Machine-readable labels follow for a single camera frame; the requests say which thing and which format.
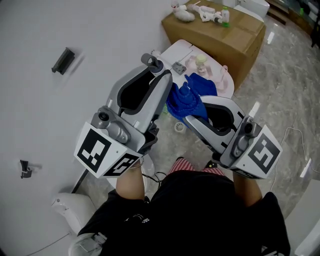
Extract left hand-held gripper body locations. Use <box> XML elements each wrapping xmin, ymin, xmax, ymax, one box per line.
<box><xmin>73</xmin><ymin>106</ymin><xmax>160</xmax><ymax>179</ymax></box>

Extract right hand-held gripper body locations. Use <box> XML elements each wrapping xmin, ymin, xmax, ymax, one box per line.
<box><xmin>212</xmin><ymin>116</ymin><xmax>283</xmax><ymax>180</ymax></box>

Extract blue microfibre cloth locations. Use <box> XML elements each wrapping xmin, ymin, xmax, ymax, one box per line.
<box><xmin>166</xmin><ymin>81</ymin><xmax>210</xmax><ymax>123</ymax></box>
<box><xmin>184</xmin><ymin>72</ymin><xmax>218</xmax><ymax>97</ymax></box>

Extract person's right forearm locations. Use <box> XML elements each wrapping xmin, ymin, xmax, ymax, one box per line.
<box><xmin>232</xmin><ymin>172</ymin><xmax>263</xmax><ymax>208</ymax></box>

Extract person's left forearm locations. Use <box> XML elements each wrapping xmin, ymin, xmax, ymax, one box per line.
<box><xmin>115</xmin><ymin>159</ymin><xmax>146</xmax><ymax>201</ymax></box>

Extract white toilet with hinged lid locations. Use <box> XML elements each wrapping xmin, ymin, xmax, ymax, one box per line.
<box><xmin>159</xmin><ymin>39</ymin><xmax>235</xmax><ymax>98</ymax></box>

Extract black paper holder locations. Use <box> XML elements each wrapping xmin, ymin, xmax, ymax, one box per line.
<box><xmin>19</xmin><ymin>159</ymin><xmax>33</xmax><ymax>180</ymax></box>

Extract white smart toilet dark button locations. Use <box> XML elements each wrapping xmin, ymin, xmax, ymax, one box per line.
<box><xmin>233</xmin><ymin>0</ymin><xmax>271</xmax><ymax>18</ymax></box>

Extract small grey metal box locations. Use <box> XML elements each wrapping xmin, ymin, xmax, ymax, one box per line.
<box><xmin>171</xmin><ymin>61</ymin><xmax>187</xmax><ymax>75</ymax></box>

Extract red checked trousers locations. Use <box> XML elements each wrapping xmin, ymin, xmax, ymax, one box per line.
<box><xmin>169</xmin><ymin>156</ymin><xmax>225</xmax><ymax>176</ymax></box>

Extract pink bottle cream cap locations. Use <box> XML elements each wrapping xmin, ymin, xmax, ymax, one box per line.
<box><xmin>194</xmin><ymin>54</ymin><xmax>208</xmax><ymax>75</ymax></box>

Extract large brown cardboard box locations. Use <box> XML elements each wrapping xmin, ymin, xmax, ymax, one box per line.
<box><xmin>161</xmin><ymin>0</ymin><xmax>266</xmax><ymax>92</ymax></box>

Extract white cabinet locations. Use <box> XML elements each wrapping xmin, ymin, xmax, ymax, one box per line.
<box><xmin>284</xmin><ymin>179</ymin><xmax>320</xmax><ymax>256</ymax></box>

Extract person's black shirt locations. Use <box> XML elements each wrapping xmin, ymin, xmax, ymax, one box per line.
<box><xmin>77</xmin><ymin>171</ymin><xmax>291</xmax><ymax>256</ymax></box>

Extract white bottle green cap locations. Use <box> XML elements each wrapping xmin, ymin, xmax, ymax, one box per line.
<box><xmin>220</xmin><ymin>6</ymin><xmax>231</xmax><ymax>28</ymax></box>

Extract white plush toy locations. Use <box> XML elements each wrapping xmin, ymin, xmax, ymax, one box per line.
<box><xmin>171</xmin><ymin>0</ymin><xmax>196</xmax><ymax>23</ymax></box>

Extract white spray gun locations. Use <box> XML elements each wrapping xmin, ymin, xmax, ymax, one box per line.
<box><xmin>187</xmin><ymin>3</ymin><xmax>223</xmax><ymax>25</ymax></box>

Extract white waist pack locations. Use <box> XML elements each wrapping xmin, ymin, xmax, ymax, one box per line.
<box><xmin>68</xmin><ymin>232</ymin><xmax>108</xmax><ymax>256</ymax></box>

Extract pale pink cloth strap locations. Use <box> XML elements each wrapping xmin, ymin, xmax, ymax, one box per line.
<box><xmin>186</xmin><ymin>54</ymin><xmax>230</xmax><ymax>91</ymax></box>

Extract white floor cable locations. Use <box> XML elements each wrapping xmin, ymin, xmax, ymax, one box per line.
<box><xmin>271</xmin><ymin>126</ymin><xmax>312</xmax><ymax>193</ymax></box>

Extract thin silver bracelet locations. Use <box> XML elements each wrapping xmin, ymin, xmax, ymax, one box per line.
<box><xmin>129</xmin><ymin>156</ymin><xmax>146</xmax><ymax>170</ymax></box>

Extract black wall shelf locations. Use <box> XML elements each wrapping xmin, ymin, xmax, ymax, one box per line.
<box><xmin>51</xmin><ymin>46</ymin><xmax>76</xmax><ymax>75</ymax></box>

